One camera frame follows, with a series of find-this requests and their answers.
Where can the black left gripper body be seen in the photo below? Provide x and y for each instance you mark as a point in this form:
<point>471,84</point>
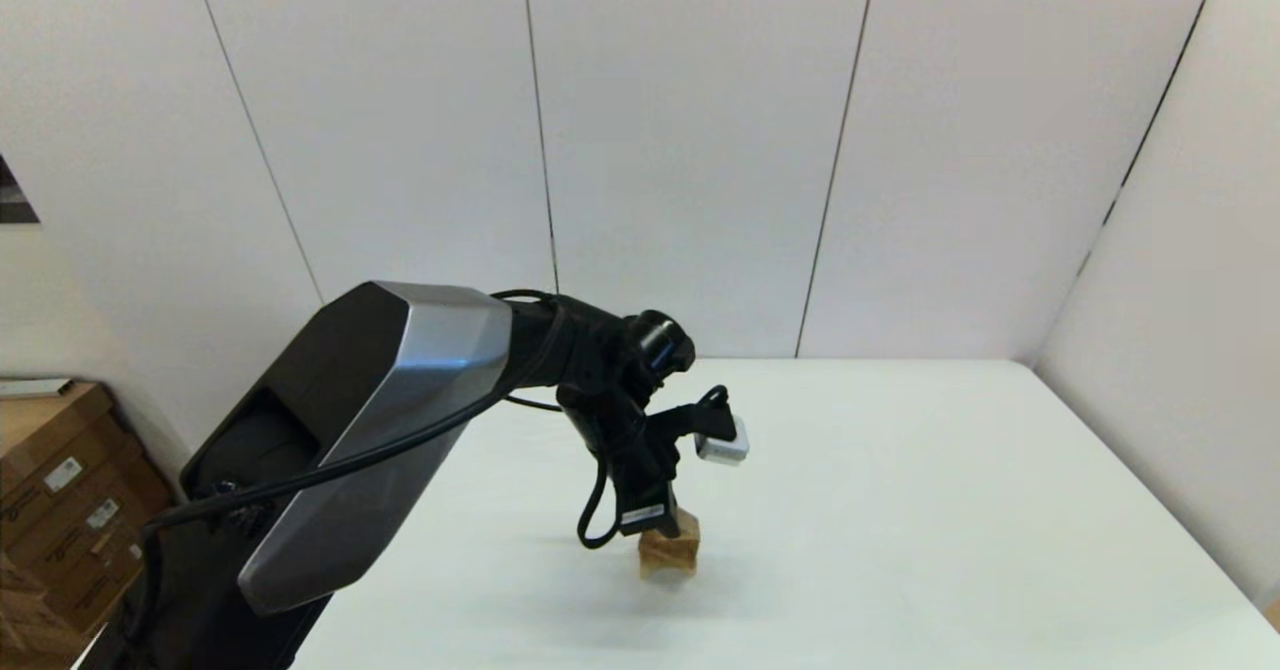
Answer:
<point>640,470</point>

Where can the rectangular wooden building block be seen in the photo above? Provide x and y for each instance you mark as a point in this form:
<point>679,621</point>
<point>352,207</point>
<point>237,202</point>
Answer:
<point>672,547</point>

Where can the small plain cardboard box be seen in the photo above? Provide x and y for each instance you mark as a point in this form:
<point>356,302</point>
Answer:
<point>25,615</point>

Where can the arched wooden building block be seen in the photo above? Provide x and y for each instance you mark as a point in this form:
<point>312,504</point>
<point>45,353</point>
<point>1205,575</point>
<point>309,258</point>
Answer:
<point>665,568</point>

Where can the triangular wooden building block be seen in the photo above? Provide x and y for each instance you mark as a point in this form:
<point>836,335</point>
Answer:
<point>686,524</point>

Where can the tan object beside table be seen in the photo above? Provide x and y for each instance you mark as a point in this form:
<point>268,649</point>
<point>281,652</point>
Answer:
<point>1273,617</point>

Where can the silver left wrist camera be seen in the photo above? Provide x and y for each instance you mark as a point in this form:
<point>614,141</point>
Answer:
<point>722,443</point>

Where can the flat white item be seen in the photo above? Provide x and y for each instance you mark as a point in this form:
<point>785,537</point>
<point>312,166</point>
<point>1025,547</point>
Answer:
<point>30,388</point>

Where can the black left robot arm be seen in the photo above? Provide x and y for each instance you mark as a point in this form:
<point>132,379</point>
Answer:
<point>380,400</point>

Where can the stacked cardboard boxes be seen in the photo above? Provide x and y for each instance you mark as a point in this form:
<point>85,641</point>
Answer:
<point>60,510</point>

